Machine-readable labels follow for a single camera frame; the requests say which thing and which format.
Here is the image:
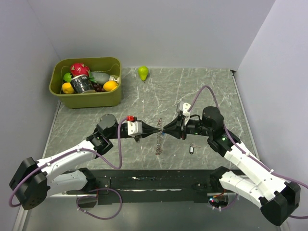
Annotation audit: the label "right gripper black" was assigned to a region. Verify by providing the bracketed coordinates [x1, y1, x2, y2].
[163, 114, 212, 140]

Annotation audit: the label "metal disc with key rings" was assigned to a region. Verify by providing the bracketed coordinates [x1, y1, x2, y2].
[155, 118, 163, 155]

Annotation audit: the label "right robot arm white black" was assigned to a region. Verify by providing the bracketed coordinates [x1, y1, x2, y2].
[163, 103, 301, 226]

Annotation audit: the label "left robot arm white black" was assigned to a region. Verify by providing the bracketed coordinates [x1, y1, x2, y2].
[9, 114, 160, 210]

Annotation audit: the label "black tag key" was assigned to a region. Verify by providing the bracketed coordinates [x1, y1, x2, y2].
[189, 143, 201, 154]

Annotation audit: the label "orange fruit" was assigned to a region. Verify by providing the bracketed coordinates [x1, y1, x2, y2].
[103, 80, 118, 91]

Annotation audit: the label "green pear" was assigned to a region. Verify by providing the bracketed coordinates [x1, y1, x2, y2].
[138, 66, 149, 82]

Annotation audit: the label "dark red grapes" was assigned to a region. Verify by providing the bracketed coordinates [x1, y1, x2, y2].
[92, 82, 105, 92]

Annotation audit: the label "clear plastic bottle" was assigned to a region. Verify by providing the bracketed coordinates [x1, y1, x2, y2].
[91, 72, 120, 85]

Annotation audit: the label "olive green plastic bin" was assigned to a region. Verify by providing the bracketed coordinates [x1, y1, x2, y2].
[49, 57, 122, 109]

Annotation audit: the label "black printed can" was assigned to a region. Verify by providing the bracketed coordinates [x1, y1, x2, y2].
[70, 75, 96, 94]

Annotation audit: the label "yellow lemon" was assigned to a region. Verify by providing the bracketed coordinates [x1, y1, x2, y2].
[62, 82, 75, 94]

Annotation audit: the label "red dragon fruit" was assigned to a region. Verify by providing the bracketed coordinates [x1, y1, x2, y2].
[70, 63, 90, 77]

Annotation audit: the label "green lime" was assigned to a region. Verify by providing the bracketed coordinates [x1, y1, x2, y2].
[63, 73, 73, 83]

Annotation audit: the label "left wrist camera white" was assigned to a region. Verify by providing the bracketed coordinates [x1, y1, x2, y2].
[127, 116, 142, 136]

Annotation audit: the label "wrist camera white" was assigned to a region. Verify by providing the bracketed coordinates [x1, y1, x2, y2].
[127, 116, 142, 136]
[176, 101, 191, 125]

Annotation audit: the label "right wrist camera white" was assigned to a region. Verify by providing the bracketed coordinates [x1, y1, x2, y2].
[176, 101, 191, 125]

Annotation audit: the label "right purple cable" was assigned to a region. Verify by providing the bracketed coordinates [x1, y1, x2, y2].
[189, 85, 308, 220]

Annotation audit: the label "purple cable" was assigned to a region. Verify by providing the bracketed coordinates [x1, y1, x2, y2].
[9, 117, 128, 220]
[189, 85, 308, 220]

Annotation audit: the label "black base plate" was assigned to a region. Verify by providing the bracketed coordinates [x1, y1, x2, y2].
[64, 169, 244, 205]

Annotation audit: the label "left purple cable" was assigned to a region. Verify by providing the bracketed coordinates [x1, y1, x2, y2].
[9, 117, 128, 220]

